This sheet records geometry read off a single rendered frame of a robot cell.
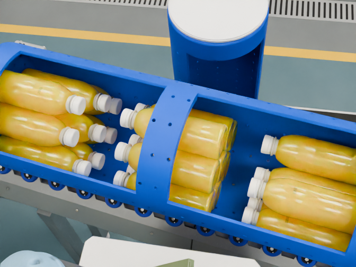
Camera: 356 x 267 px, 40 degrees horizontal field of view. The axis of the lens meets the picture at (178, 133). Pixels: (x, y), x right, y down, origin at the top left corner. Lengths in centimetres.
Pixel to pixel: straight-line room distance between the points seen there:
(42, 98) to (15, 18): 204
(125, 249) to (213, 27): 68
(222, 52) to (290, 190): 52
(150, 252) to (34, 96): 41
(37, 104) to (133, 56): 165
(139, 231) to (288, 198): 43
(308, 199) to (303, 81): 167
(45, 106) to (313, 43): 193
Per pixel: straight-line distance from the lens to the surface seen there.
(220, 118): 103
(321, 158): 100
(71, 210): 128
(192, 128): 95
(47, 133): 107
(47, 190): 126
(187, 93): 97
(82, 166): 109
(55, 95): 106
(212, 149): 95
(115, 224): 124
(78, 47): 279
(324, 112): 230
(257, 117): 111
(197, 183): 97
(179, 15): 138
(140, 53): 269
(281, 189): 95
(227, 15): 138
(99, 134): 111
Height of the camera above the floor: 200
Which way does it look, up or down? 58 degrees down
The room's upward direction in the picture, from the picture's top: 7 degrees counter-clockwise
